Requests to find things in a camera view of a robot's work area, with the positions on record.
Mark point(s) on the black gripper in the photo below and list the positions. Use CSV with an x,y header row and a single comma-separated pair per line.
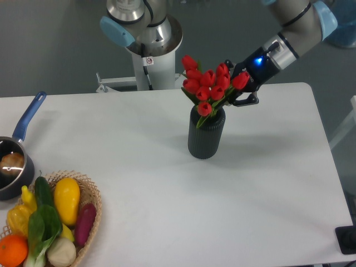
x,y
260,67

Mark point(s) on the red tulip bouquet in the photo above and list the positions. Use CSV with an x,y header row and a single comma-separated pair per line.
x,y
209,90

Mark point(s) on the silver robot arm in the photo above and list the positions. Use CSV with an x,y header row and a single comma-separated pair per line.
x,y
150,35

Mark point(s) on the dark ribbed vase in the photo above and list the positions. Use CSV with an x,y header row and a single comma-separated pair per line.
x,y
203,142

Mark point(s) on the blue water jug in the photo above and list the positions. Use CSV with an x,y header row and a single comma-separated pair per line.
x,y
344,35

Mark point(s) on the black device at edge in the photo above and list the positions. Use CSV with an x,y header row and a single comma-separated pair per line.
x,y
346,239

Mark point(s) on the woven wicker basket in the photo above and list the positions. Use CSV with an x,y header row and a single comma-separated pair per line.
x,y
89,193

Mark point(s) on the purple eggplant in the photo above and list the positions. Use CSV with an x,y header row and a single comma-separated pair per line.
x,y
84,223

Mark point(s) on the yellow squash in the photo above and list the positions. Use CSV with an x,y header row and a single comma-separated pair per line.
x,y
67,198

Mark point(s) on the green cucumber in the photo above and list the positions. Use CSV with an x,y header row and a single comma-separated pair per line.
x,y
42,192

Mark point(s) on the yellow lemon piece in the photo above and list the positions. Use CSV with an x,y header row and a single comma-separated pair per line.
x,y
67,233

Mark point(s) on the small yellow pepper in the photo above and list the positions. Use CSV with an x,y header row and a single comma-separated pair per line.
x,y
28,198

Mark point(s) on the green bok choy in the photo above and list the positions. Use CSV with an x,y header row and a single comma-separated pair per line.
x,y
44,227

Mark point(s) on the brown bread in pan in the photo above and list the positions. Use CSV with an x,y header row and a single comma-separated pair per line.
x,y
12,164

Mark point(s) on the beige garlic bulb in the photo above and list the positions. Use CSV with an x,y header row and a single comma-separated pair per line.
x,y
61,253

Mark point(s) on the yellow bell pepper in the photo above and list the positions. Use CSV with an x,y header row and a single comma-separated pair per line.
x,y
18,218

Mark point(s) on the orange fruit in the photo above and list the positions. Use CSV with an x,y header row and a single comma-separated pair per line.
x,y
14,250

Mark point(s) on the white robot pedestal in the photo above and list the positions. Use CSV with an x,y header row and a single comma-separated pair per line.
x,y
154,72

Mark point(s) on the white metal frame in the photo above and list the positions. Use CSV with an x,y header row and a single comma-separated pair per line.
x,y
124,84

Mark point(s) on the blue handled saucepan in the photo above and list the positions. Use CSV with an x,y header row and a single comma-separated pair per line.
x,y
11,185

